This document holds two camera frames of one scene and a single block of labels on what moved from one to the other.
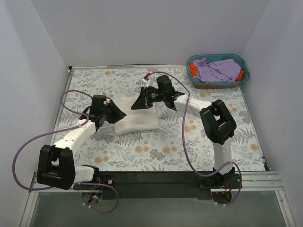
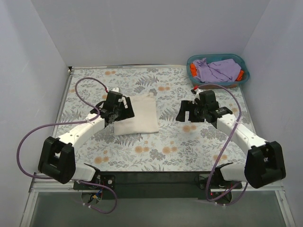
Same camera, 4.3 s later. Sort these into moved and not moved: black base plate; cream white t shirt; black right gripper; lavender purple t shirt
Moved: black right gripper
Not moved: lavender purple t shirt; black base plate; cream white t shirt
